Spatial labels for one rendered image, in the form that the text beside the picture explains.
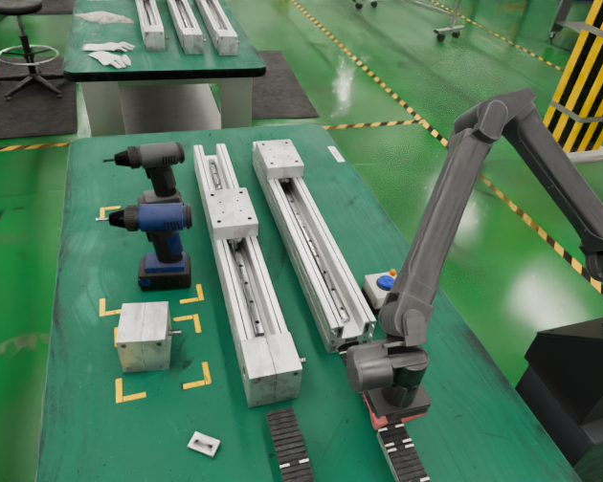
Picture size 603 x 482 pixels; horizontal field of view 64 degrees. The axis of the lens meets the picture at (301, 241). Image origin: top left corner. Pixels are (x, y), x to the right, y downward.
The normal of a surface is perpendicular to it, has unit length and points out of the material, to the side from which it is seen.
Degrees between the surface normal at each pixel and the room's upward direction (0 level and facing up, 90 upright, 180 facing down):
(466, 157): 49
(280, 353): 0
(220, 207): 0
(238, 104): 90
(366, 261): 0
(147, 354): 90
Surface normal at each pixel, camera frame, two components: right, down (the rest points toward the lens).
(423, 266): 0.25, -0.25
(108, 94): 0.29, 0.62
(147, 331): 0.08, -0.77
